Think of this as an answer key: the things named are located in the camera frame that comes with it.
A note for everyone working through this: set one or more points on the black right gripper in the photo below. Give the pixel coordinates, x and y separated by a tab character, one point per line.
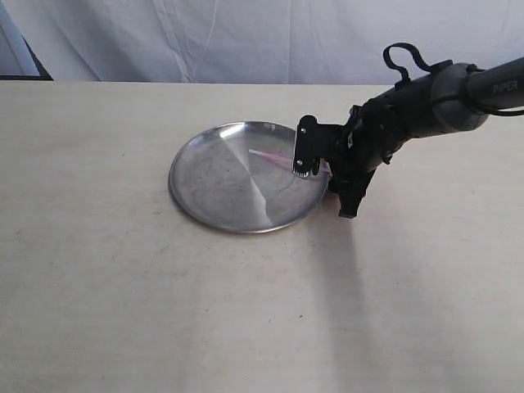
374	132

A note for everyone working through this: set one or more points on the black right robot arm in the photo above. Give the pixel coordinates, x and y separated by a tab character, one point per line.
457	99

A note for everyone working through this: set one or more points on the white backdrop cloth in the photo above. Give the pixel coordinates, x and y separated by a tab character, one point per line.
259	42

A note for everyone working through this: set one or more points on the round stainless steel plate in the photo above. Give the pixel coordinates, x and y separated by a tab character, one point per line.
216	182

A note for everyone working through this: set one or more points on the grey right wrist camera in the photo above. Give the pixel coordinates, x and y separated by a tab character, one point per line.
315	142

